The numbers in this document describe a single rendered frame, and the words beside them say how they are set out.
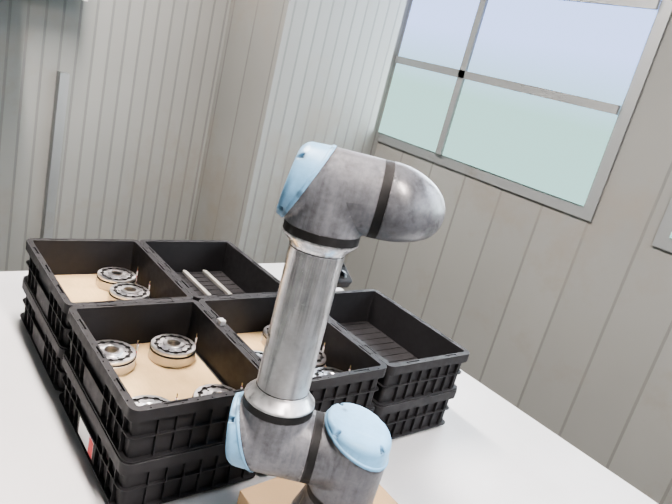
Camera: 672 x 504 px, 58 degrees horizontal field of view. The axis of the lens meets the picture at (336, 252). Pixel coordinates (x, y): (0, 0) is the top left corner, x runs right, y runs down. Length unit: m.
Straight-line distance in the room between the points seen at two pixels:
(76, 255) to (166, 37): 1.68
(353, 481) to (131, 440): 0.39
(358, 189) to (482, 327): 2.20
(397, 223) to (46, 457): 0.85
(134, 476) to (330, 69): 2.35
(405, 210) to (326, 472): 0.43
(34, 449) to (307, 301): 0.71
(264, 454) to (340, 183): 0.44
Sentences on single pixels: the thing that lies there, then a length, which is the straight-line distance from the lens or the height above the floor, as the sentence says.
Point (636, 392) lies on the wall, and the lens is 2.67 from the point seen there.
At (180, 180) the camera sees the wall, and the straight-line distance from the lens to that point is 3.42.
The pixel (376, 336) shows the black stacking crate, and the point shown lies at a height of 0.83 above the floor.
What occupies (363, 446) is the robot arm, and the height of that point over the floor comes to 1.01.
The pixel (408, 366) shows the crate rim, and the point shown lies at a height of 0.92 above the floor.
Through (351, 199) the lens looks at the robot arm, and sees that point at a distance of 0.83.
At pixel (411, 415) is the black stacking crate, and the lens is 1.60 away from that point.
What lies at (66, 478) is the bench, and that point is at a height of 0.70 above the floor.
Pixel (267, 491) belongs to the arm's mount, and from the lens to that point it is 1.19.
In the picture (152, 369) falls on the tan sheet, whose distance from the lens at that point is 1.40.
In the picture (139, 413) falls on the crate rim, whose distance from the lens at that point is 1.10.
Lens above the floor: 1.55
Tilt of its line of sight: 17 degrees down
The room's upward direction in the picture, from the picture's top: 14 degrees clockwise
